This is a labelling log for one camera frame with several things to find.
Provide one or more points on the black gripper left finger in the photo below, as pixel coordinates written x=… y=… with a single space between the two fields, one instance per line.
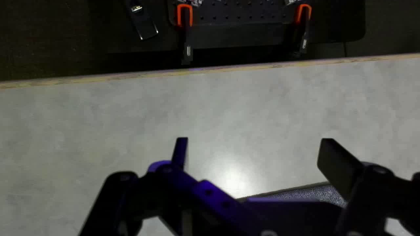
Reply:
x=132 y=204

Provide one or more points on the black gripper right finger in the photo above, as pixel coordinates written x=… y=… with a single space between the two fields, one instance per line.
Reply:
x=376 y=196

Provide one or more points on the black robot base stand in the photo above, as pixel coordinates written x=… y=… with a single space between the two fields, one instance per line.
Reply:
x=342 y=21

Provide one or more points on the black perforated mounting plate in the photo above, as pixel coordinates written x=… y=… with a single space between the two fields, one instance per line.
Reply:
x=241 y=17

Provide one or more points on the metal bracket clamp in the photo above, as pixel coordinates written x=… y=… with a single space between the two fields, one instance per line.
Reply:
x=142 y=19

